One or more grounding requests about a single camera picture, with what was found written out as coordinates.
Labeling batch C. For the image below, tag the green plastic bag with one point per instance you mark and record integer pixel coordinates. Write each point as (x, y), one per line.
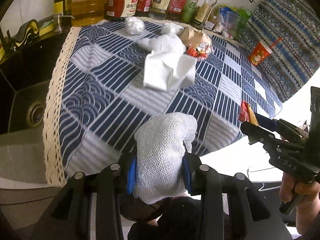
(245, 15)

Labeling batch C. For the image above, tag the colourful small snack wrapper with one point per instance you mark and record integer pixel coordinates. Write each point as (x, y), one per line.
(246, 114)

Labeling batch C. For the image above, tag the blue white patterned tablecloth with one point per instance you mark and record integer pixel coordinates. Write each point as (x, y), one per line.
(104, 86)

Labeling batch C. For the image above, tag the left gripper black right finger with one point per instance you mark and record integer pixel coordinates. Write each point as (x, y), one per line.
(190, 173)

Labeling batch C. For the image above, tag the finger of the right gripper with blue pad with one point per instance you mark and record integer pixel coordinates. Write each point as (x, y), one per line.
(254, 133)
(269, 124)

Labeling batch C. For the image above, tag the white paper bag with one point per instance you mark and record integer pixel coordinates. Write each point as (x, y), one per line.
(169, 72)

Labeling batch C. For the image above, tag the red orange snack wrapper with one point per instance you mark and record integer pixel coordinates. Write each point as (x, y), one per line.
(200, 51)

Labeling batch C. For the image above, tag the small oil bottle gold cap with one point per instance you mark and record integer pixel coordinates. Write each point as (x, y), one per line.
(203, 14)

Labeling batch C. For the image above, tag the black kitchen sink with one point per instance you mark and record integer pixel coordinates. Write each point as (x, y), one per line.
(25, 77)

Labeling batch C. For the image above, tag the red paper drink cup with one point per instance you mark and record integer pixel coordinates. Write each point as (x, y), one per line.
(261, 51)

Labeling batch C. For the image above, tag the small glass jar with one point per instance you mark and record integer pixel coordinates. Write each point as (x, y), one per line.
(211, 21)

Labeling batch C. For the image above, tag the yellow black sponge holder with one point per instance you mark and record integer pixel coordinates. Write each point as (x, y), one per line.
(26, 34)

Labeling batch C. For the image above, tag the brown paper bag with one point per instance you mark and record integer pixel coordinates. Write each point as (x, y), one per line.
(191, 36)

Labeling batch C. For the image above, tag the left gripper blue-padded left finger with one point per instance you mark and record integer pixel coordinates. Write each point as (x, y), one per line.
(131, 175)

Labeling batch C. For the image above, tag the patterned blue curtain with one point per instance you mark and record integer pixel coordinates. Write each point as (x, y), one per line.
(295, 58)

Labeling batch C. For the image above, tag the soy sauce jug red label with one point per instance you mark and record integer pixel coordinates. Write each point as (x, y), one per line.
(116, 10)

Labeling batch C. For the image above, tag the blue white plastic bag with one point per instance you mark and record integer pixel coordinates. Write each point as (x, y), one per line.
(227, 22)

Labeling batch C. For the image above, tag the crumpled white plastic ball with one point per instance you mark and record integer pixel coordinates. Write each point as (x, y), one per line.
(134, 26)

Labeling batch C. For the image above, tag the green label oil bottle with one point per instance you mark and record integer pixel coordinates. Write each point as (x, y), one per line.
(188, 10)

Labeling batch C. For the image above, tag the large cooking oil jug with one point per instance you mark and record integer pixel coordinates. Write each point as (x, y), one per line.
(87, 12)

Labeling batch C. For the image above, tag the white knitted cloth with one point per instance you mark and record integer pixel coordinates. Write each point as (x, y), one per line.
(167, 42)
(161, 144)

